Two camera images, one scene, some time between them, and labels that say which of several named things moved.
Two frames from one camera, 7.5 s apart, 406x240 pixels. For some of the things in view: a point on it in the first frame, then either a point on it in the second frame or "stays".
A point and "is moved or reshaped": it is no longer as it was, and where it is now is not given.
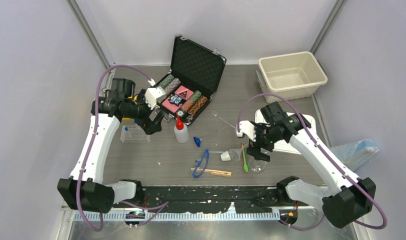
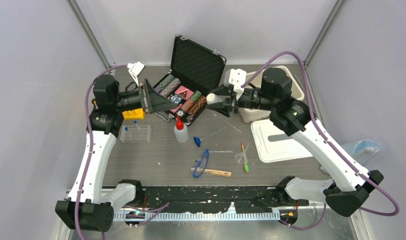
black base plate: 213,199 stays
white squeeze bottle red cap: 181,131 stays
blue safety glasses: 194,170 stays
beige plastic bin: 294,76 is moved or reshaped
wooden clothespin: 214,172 stays
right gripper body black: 265,137 → 232,101
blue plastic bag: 355,153 stays
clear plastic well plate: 133,132 stays
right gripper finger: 255,152 → 221,107
